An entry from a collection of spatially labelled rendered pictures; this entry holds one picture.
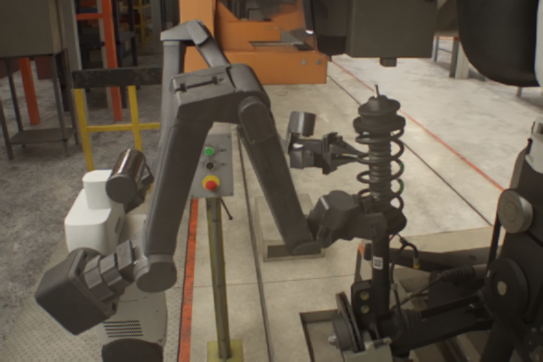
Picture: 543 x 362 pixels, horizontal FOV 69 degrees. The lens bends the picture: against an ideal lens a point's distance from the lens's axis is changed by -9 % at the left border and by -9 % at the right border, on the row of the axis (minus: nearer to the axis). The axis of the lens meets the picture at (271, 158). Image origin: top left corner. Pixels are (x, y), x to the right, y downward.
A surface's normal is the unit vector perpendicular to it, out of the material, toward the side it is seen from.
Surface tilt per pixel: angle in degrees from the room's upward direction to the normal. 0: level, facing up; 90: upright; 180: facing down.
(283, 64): 90
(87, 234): 64
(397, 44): 90
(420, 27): 90
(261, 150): 113
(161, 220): 108
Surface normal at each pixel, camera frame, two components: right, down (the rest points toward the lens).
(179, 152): 0.25, 0.64
